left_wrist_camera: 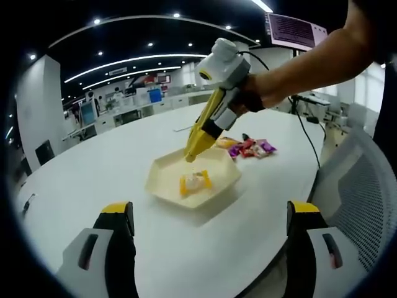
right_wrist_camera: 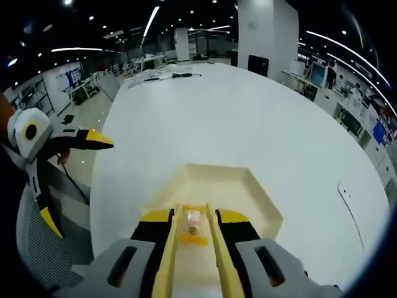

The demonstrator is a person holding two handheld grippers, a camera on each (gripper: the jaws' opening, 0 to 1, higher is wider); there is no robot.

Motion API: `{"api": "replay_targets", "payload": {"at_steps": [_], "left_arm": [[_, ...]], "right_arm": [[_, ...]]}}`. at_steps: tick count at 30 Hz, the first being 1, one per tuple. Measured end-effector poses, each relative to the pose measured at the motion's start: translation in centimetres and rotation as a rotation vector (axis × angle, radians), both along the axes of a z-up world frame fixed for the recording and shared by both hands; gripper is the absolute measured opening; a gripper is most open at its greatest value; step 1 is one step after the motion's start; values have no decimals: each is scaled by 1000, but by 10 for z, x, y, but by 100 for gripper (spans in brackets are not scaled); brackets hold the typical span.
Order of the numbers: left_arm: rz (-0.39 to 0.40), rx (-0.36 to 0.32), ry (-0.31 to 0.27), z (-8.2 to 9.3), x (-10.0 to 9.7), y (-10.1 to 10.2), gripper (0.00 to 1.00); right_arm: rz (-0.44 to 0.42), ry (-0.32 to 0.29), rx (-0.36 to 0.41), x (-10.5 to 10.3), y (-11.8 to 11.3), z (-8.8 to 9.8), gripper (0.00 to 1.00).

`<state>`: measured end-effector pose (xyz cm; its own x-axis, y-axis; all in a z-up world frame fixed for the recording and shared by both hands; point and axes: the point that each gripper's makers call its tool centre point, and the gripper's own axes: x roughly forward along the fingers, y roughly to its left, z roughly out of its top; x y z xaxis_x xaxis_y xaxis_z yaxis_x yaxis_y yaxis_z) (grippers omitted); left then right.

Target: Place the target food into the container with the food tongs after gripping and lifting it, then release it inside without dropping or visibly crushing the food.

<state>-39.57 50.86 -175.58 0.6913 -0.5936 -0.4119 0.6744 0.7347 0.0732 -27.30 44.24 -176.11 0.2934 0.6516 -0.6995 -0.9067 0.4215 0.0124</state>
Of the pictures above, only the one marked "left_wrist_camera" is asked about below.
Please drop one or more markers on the red black wall banner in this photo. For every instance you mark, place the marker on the red black wall banner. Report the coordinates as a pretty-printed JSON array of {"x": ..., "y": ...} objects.
[{"x": 145, "y": 79}]

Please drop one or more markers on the white square pillar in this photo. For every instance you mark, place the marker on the white square pillar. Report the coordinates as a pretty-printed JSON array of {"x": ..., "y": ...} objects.
[{"x": 37, "y": 108}]

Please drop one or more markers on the cream hexagonal container tray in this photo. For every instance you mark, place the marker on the cream hexagonal container tray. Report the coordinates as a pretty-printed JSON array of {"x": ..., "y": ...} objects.
[{"x": 167, "y": 174}]

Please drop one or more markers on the wide computer monitor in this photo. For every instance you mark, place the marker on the wide computer monitor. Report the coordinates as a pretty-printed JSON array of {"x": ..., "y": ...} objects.
[{"x": 291, "y": 31}]

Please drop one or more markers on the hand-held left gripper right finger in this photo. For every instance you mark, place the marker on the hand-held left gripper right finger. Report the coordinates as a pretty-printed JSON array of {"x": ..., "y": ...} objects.
[{"x": 316, "y": 248}]

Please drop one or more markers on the red bar food packet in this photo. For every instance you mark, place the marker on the red bar food packet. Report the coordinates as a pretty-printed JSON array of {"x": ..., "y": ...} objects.
[{"x": 248, "y": 145}]

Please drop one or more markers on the person's right hand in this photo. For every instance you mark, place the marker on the person's right hand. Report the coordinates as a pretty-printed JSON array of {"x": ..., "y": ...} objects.
[{"x": 252, "y": 93}]

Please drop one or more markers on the blue storage box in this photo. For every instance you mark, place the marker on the blue storage box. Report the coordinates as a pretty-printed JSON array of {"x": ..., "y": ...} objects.
[{"x": 155, "y": 96}]

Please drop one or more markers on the long white counter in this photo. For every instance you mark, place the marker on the long white counter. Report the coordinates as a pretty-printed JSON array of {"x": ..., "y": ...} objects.
[{"x": 183, "y": 101}]

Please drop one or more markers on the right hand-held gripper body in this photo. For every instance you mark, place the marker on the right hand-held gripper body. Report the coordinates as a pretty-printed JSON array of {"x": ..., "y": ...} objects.
[{"x": 223, "y": 65}]

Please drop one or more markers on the black food packet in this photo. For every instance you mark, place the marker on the black food packet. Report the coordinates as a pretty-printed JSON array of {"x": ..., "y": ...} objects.
[{"x": 245, "y": 136}]

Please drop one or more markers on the pale blue display unit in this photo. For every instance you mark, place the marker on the pale blue display unit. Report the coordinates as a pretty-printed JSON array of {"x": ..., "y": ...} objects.
[{"x": 87, "y": 110}]

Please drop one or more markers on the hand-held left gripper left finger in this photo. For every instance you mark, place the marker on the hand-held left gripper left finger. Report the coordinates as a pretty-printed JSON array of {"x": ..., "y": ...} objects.
[{"x": 102, "y": 248}]

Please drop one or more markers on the purple food packet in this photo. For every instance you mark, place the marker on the purple food packet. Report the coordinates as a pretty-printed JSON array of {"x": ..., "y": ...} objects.
[
  {"x": 234, "y": 151},
  {"x": 267, "y": 146}
]

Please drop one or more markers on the black office chair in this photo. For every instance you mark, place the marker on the black office chair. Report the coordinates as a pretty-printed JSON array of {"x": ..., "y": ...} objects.
[{"x": 46, "y": 152}]

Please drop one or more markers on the white mesh office chair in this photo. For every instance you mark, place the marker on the white mesh office chair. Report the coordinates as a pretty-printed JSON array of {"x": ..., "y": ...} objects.
[{"x": 356, "y": 192}]

